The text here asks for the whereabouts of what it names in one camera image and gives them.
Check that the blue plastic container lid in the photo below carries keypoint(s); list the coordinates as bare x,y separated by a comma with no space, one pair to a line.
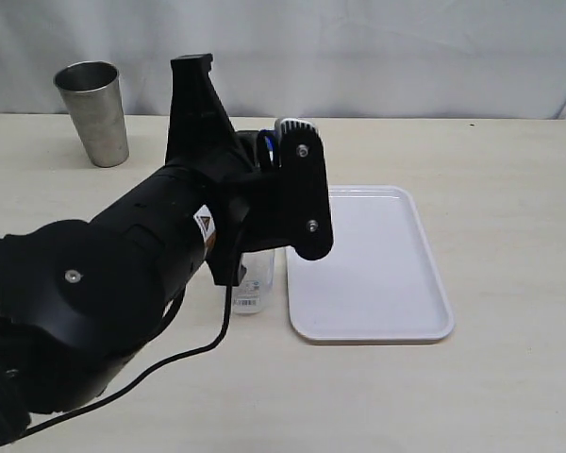
268,144

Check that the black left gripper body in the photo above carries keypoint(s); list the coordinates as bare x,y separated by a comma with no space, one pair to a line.
220,163

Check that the stainless steel tumbler cup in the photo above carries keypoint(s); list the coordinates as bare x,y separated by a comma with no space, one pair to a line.
90,91

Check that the white rectangular plastic tray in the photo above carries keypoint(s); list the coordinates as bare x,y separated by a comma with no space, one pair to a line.
379,284

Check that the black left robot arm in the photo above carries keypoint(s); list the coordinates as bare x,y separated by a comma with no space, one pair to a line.
79,300

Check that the clear plastic tall container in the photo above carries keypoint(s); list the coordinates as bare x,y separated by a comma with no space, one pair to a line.
253,294

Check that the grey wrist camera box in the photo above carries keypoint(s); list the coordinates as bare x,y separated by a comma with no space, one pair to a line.
303,189

